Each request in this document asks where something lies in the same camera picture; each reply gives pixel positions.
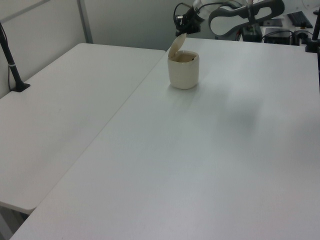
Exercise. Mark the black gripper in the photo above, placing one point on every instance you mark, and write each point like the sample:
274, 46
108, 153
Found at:
193, 17

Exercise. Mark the beige lidded trash bin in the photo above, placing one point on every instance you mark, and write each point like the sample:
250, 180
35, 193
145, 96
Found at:
183, 72

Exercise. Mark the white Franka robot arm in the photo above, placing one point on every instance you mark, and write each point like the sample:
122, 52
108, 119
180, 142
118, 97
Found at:
225, 27

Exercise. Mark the black green electronics box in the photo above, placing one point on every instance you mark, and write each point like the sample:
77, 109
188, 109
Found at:
251, 35

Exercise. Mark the black flat pad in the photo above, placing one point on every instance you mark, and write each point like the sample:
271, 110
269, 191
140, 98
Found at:
273, 23

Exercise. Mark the black computer box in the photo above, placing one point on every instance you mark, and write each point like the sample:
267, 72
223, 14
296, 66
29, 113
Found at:
277, 37

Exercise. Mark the black keyboard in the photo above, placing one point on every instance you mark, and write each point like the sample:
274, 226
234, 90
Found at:
300, 18

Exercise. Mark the small black device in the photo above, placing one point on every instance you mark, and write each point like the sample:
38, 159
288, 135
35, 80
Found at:
301, 36

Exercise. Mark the black clamp pole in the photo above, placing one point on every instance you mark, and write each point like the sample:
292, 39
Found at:
313, 30

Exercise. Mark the white side table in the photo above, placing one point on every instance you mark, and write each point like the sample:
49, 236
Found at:
62, 112

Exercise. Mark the white zip tie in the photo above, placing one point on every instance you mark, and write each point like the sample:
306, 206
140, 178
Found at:
11, 65

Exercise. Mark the grey partition post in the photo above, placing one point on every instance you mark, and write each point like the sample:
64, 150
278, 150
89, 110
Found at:
85, 20

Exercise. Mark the grey partition rail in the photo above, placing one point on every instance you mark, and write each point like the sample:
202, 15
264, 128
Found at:
22, 10

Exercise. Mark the black camera stand pole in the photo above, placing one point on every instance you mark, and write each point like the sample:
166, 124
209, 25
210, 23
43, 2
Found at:
12, 67

